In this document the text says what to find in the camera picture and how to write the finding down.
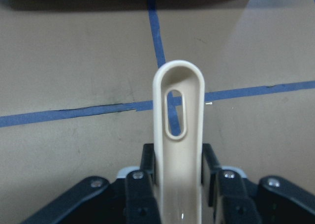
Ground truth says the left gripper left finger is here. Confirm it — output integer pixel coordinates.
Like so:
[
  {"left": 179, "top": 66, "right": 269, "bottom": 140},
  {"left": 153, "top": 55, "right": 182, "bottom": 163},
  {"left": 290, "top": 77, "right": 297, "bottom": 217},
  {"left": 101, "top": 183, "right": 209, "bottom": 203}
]
[{"left": 22, "top": 143, "right": 162, "bottom": 224}]

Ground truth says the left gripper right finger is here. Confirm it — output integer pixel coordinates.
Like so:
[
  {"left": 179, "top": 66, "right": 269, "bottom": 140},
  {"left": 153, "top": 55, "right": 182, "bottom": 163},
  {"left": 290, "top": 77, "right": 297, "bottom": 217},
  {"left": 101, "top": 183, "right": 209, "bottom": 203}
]
[{"left": 200, "top": 143, "right": 315, "bottom": 224}]

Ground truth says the beige plastic dustpan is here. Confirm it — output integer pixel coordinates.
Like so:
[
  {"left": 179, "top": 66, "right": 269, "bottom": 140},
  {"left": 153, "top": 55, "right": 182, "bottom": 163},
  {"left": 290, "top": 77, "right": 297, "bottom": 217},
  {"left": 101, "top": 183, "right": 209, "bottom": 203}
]
[{"left": 153, "top": 60, "right": 205, "bottom": 224}]

